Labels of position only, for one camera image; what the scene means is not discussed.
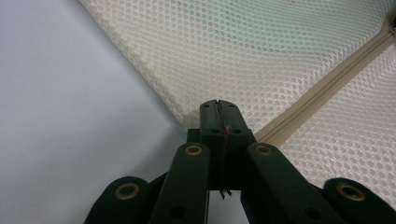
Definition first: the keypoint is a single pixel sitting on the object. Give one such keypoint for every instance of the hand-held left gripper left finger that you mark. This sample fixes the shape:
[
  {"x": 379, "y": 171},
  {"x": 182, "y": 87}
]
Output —
[{"x": 210, "y": 124}]

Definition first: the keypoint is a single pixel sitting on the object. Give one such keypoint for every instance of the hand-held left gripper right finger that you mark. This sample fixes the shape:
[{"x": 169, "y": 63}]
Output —
[{"x": 235, "y": 130}]

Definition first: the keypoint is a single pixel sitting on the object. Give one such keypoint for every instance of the cream mesh laundry bag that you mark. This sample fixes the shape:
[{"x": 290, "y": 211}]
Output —
[{"x": 249, "y": 62}]

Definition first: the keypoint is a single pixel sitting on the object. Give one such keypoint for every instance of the green garment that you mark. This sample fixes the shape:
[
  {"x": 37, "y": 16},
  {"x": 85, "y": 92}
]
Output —
[{"x": 267, "y": 18}]

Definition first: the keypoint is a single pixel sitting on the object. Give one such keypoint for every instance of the pale lavender mat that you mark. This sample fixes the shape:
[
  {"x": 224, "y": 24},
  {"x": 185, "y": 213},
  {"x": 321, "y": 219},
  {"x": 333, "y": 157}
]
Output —
[{"x": 68, "y": 109}]

